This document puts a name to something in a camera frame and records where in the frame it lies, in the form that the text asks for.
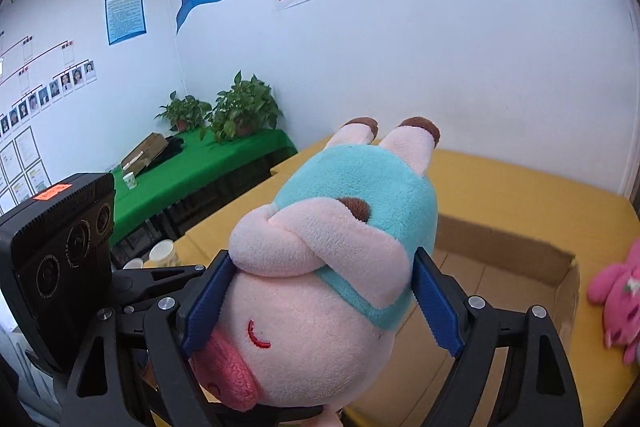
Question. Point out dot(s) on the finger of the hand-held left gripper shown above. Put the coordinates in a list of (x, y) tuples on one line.
[(160, 276)]

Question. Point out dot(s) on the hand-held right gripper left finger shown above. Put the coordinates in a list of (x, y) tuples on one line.
[(202, 312)]

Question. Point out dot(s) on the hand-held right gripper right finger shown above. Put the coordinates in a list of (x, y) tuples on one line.
[(437, 307)]

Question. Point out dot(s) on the large cardboard box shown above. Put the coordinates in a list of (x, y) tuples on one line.
[(500, 267)]

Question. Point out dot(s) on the pink pig plush toy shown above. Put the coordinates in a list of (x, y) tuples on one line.
[(310, 332)]

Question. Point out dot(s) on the group of framed certificates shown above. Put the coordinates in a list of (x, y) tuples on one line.
[(25, 167)]

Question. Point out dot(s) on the printed paper cup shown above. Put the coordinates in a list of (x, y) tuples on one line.
[(129, 181)]

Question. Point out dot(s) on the green cloth table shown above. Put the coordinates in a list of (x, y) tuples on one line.
[(200, 177)]

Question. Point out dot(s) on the small flat brown carton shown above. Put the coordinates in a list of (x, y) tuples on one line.
[(145, 152)]

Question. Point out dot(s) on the black bag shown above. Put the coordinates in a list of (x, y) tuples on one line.
[(172, 149)]

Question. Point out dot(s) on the small potted plant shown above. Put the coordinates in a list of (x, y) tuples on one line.
[(185, 109)]

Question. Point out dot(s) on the large potted plant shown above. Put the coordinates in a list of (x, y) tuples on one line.
[(245, 107)]

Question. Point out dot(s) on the staff photo wall chart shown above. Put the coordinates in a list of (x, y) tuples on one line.
[(50, 89)]

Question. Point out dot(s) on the blue wall poster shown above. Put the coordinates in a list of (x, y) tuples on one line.
[(126, 14)]

